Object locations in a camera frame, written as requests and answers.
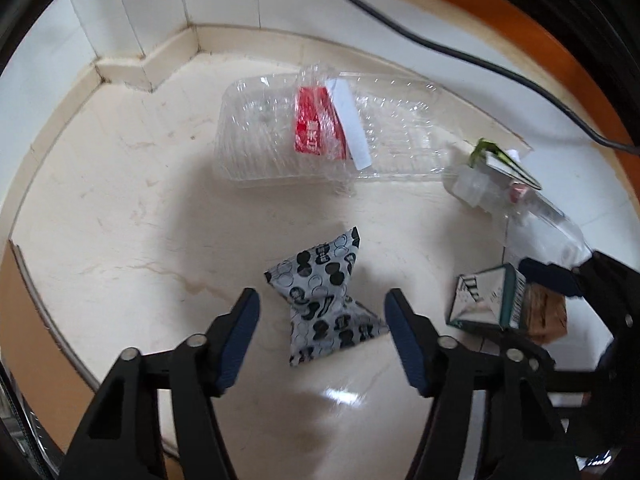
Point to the green and silver carton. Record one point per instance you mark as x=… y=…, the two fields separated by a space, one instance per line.
x=480 y=295

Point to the clear pouch with white cap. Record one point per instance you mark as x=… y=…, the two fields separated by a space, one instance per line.
x=475 y=185

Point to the green and white packet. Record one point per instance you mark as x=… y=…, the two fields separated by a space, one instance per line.
x=500 y=160

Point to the brown cardboard sheet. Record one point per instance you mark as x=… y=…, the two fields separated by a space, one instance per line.
x=35 y=360

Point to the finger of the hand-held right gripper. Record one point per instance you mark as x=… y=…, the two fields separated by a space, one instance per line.
x=547 y=275
x=542 y=355

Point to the red packet in clear film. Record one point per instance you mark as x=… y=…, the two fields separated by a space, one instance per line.
x=312 y=120

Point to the orange wooden window frame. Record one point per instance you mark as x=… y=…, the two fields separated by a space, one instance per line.
x=500 y=10

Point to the black and white patterned wrapper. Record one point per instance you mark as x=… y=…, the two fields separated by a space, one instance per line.
x=320 y=270

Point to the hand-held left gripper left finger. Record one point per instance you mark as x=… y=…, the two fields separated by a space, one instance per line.
x=240 y=340

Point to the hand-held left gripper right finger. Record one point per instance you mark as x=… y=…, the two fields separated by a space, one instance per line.
x=405 y=340

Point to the brown snack packet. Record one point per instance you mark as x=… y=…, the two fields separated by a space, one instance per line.
x=547 y=310

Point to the clear plastic tray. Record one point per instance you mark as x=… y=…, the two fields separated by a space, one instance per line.
x=260 y=125

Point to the white paper strip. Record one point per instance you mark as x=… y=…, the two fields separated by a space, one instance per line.
x=350 y=120

